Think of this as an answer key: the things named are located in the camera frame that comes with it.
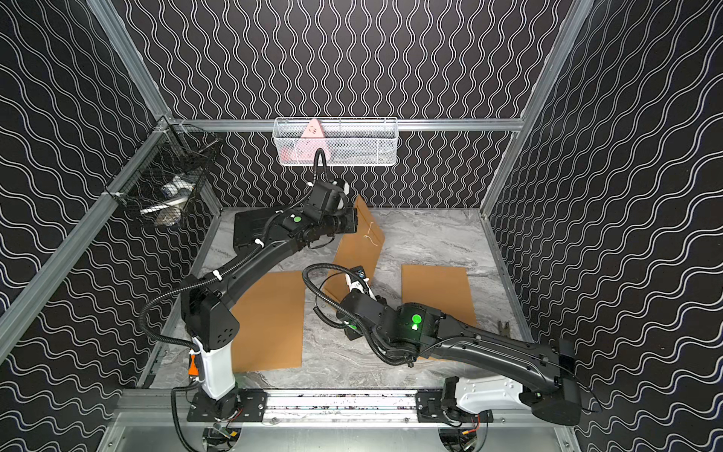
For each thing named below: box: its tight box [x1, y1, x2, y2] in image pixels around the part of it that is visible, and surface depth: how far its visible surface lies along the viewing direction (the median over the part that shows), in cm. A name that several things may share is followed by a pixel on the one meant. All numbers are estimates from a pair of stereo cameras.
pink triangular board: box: [289, 117, 332, 162], surface depth 92 cm
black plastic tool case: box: [233, 209, 292, 259], surface depth 105 cm
